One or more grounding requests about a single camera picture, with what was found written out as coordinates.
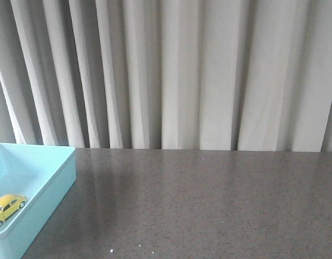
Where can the light blue storage box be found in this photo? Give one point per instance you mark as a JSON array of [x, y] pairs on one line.
[[43, 174]]

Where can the grey pleated curtain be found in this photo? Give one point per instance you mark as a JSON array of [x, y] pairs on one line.
[[215, 75]]

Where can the yellow toy beetle car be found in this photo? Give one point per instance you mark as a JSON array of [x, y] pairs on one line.
[[9, 204]]

